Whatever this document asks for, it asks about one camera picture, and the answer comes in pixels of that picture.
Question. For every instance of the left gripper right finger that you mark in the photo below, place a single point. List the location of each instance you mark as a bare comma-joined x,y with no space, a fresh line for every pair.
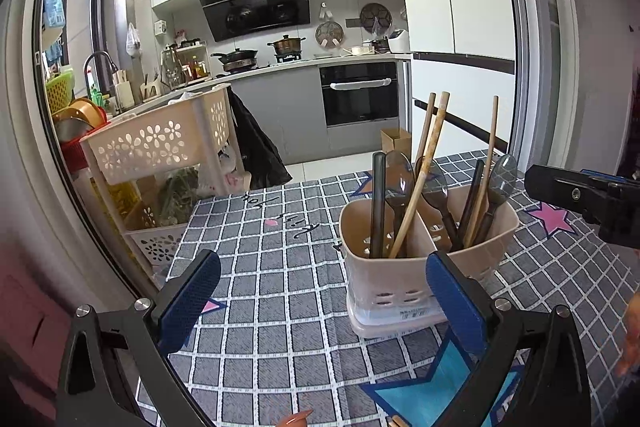
533,357

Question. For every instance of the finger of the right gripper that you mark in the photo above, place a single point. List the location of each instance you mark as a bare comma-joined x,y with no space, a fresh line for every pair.
608,177
568,190

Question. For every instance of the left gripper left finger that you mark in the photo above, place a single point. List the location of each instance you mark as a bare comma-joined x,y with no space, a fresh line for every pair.
93,389

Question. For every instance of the teal plastic spoon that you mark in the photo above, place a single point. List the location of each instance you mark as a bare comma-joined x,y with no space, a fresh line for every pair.
501,185

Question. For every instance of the dark grey spoon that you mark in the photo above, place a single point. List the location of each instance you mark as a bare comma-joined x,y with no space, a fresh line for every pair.
399,183
435,192

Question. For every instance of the blue patterned bamboo chopstick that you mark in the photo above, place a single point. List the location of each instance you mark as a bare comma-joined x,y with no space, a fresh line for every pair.
396,421

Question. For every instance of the kitchen faucet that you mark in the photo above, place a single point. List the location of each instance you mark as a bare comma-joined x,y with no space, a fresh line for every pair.
99,69

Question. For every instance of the right hand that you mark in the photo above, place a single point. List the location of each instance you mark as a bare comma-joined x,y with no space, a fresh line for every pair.
631,352

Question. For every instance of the left hand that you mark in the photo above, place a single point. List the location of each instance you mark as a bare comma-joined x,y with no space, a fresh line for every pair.
298,419

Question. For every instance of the pink plastic stool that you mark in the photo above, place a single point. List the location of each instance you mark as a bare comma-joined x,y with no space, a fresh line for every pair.
33,336

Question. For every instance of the grey checkered tablecloth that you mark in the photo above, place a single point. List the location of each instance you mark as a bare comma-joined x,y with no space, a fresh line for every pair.
279,340

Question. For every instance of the pink utensil holder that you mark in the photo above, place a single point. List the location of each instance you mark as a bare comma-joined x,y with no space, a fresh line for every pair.
387,297

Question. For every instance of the cardboard box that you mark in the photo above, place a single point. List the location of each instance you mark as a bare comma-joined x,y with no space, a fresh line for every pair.
396,139

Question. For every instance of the beige plastic storage rack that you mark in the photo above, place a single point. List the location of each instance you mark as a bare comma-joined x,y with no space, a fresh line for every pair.
128,159

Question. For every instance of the white refrigerator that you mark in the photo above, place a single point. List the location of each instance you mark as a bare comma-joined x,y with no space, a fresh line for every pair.
468,49

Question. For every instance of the black built-in oven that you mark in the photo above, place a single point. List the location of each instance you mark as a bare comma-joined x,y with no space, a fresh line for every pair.
360,92

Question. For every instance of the black hanging bag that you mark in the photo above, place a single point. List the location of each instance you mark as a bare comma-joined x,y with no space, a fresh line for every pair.
260,156

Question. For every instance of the brown cooking pot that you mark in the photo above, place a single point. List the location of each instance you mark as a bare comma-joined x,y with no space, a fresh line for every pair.
287,46

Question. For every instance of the black wok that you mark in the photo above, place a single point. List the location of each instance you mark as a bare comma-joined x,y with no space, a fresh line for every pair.
237,61

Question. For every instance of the black range hood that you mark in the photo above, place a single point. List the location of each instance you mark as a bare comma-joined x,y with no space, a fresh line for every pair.
228,19

